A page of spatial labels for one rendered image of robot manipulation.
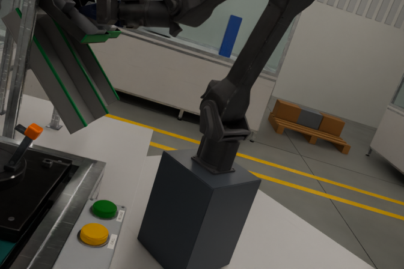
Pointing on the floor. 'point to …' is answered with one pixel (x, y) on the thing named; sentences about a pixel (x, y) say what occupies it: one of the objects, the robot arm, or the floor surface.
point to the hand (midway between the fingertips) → (98, 11)
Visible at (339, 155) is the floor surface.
